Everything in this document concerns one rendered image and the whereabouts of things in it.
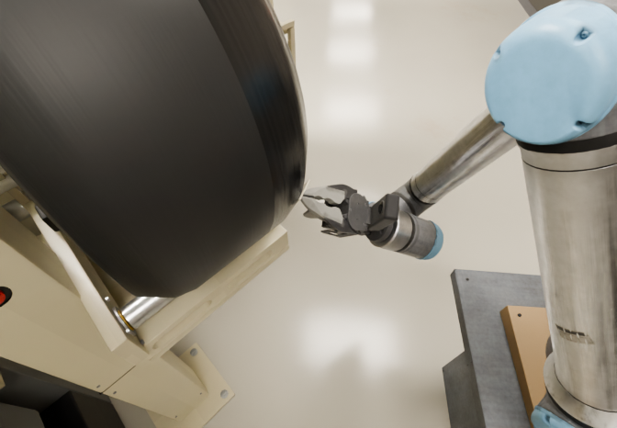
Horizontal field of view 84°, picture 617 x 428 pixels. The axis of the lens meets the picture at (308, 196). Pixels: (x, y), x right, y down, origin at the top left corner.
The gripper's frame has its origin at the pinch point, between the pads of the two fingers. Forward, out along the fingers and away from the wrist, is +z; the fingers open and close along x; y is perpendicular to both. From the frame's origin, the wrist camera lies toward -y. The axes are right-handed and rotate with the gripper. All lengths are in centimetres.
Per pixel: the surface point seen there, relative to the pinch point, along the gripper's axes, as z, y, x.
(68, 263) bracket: 30.3, 29.0, -15.5
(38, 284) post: 33.1, 17.6, -19.6
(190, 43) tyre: 27.2, -20.1, 1.8
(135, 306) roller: 18.9, 21.0, -21.3
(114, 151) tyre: 30.0, -16.9, -8.6
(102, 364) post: 19, 42, -34
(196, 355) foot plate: -23, 102, -41
